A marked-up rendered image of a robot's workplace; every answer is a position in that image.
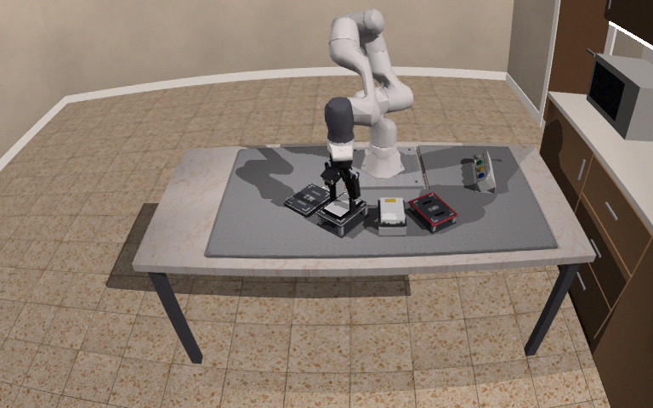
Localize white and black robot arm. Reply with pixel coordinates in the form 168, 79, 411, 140
325, 8, 414, 179

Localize grey operator button panel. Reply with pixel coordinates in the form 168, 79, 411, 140
472, 150, 501, 195

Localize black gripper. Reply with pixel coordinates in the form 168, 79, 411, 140
325, 153, 361, 214

